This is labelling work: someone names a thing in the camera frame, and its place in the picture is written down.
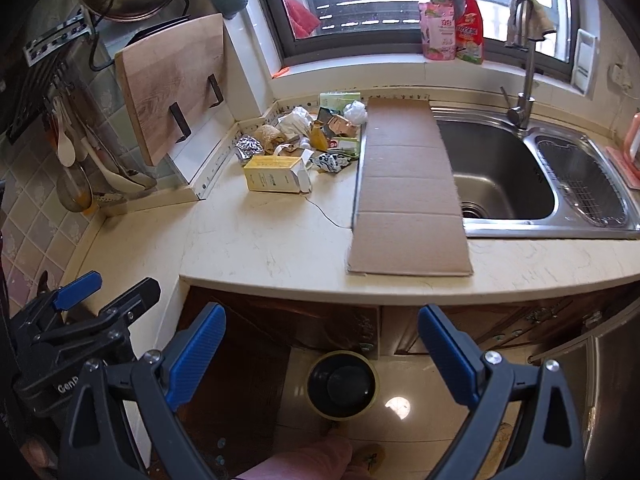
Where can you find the pink trouser leg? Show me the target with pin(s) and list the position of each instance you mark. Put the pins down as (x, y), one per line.
(326, 459)

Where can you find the light green tissue pack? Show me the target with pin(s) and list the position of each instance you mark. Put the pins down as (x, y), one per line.
(337, 101)

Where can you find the yellow brown paper bag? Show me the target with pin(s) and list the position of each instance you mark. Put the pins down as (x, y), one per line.
(317, 137)

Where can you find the red spray cleaner bottle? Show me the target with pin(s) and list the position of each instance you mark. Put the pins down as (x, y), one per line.
(469, 31)

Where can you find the white crumpled paper bag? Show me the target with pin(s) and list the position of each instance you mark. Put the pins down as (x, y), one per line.
(296, 124)

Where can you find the brown cardboard sheet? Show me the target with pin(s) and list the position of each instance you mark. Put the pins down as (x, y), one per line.
(408, 219)

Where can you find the clear plastic bag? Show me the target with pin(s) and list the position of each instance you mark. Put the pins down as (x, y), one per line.
(356, 113)

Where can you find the beige cloth on faucet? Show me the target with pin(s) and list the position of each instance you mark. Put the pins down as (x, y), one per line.
(528, 21)

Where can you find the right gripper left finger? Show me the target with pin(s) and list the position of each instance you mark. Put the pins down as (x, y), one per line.
(165, 380)

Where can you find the yellow carton box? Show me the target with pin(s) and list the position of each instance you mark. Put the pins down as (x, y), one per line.
(278, 174)

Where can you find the steel kitchen faucet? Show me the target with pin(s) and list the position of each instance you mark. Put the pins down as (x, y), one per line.
(518, 113)

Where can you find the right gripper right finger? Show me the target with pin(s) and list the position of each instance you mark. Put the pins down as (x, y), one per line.
(480, 384)

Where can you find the brown kraft box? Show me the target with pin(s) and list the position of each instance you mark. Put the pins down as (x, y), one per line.
(338, 125)

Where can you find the pink soap pump bottle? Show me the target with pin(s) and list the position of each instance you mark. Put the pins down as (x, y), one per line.
(438, 33)

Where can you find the stainless steel double sink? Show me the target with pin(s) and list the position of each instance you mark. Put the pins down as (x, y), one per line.
(544, 182)

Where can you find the yellow slipper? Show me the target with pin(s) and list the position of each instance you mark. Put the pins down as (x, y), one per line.
(369, 458)

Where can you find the silver foil bag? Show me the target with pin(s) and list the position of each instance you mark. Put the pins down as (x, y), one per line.
(246, 147)

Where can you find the hanging white spoon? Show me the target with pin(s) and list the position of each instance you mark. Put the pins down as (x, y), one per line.
(64, 146)

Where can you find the wooden cutting board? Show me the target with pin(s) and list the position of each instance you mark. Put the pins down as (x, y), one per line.
(169, 80)

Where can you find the beige loofah sponge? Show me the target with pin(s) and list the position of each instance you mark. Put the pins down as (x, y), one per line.
(269, 138)

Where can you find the round black trash bin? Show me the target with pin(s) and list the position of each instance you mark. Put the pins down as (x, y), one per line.
(341, 385)

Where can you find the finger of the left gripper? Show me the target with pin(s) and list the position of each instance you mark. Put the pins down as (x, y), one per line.
(133, 303)
(77, 291)

